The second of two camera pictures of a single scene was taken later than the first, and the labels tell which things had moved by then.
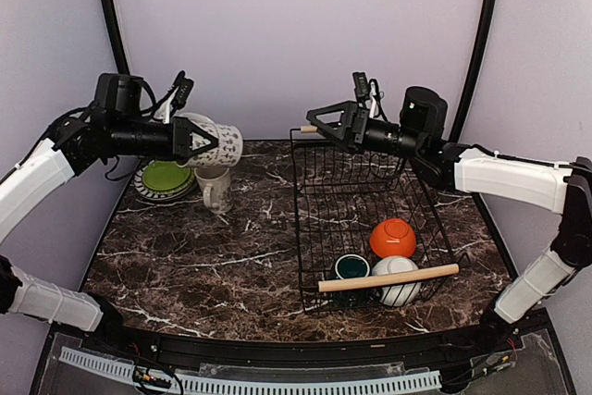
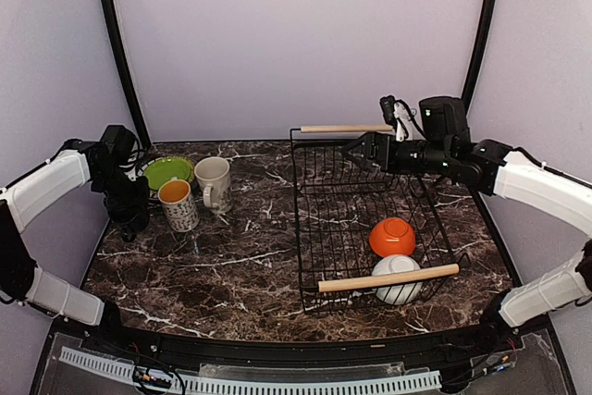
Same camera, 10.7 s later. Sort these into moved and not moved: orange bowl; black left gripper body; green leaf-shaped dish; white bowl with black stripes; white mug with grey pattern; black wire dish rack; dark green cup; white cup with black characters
Moved: white cup with black characters; dark green cup; black left gripper body
Not moved: black wire dish rack; white mug with grey pattern; orange bowl; white bowl with black stripes; green leaf-shaped dish
